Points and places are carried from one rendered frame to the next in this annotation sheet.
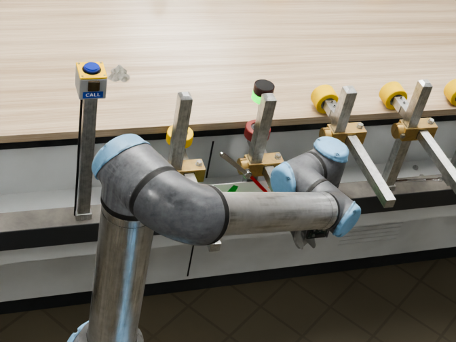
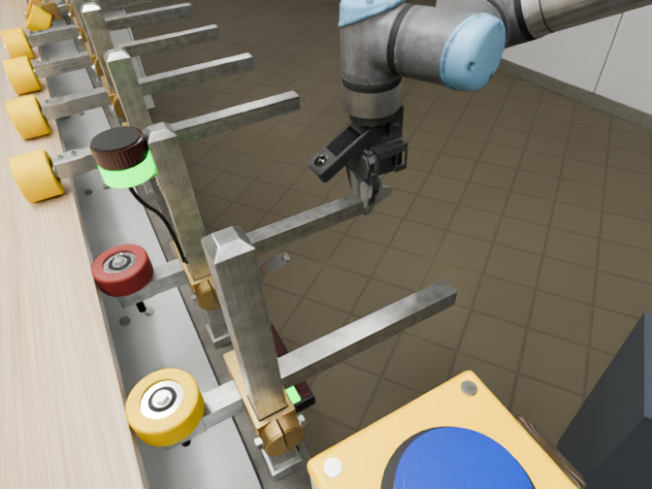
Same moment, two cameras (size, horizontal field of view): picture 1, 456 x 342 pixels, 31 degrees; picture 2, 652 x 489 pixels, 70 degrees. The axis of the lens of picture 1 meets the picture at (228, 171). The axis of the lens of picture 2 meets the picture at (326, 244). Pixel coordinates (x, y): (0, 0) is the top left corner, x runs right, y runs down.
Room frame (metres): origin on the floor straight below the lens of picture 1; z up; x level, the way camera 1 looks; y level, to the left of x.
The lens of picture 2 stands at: (1.74, 0.44, 1.37)
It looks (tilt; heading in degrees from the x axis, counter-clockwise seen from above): 43 degrees down; 268
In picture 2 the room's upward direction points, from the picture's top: 3 degrees counter-clockwise
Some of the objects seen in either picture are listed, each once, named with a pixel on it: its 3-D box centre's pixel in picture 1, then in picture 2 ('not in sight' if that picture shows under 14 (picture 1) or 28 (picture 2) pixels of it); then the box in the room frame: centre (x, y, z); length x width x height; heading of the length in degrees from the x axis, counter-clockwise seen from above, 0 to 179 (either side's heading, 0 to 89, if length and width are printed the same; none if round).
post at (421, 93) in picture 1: (402, 142); (130, 121); (2.12, -0.53, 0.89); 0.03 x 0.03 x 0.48; 25
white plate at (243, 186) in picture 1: (241, 194); not in sight; (1.88, -0.05, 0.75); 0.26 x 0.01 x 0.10; 115
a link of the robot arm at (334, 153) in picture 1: (326, 163); (373, 38); (1.63, -0.24, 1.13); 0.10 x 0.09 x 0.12; 139
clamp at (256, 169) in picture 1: (259, 164); (200, 272); (1.93, -0.09, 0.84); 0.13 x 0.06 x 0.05; 115
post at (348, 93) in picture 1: (330, 150); (159, 180); (2.02, -0.30, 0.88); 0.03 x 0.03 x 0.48; 25
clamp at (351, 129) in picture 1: (342, 134); not in sight; (2.03, -0.32, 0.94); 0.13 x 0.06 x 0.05; 115
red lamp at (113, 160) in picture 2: (263, 88); (119, 147); (1.96, -0.05, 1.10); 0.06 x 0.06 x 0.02
